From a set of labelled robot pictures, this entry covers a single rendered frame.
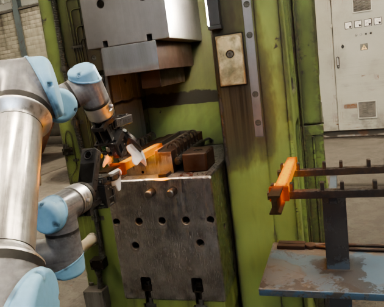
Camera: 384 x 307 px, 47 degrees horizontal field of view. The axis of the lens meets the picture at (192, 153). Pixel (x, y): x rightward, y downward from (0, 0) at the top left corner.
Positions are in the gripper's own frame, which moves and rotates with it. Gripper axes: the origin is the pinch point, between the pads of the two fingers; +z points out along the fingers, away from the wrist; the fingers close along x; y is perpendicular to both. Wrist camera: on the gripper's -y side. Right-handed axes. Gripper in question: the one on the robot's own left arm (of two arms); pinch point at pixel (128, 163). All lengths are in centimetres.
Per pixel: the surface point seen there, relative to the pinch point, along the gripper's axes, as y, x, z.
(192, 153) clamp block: -14.9, 15.4, 10.6
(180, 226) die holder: 1.9, 9.8, 28.0
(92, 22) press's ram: -38, -14, -31
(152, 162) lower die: -13.7, 0.5, 12.5
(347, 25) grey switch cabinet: -502, 99, 215
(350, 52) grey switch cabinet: -483, 101, 247
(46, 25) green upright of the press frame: -52, -40, -27
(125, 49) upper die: -32.8, -3.4, -21.7
